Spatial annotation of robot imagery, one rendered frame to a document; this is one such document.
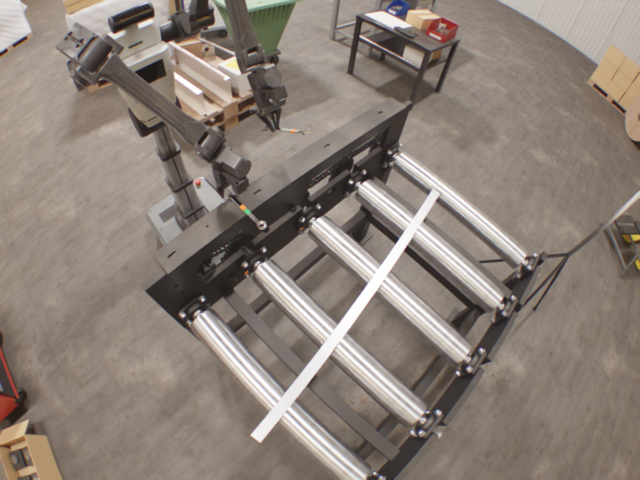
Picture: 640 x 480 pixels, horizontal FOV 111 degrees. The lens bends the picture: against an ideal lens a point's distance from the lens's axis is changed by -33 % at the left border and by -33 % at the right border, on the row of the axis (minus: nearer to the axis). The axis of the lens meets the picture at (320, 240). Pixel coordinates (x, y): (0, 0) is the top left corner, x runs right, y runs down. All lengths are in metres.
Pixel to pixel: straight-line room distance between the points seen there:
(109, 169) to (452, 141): 3.27
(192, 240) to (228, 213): 0.14
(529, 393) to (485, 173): 2.01
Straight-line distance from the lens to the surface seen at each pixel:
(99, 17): 4.09
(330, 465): 1.12
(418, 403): 1.18
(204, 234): 1.01
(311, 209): 1.34
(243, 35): 1.02
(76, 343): 2.52
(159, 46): 1.40
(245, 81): 3.00
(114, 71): 0.82
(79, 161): 3.51
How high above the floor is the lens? 2.01
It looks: 60 degrees down
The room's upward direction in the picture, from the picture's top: 10 degrees clockwise
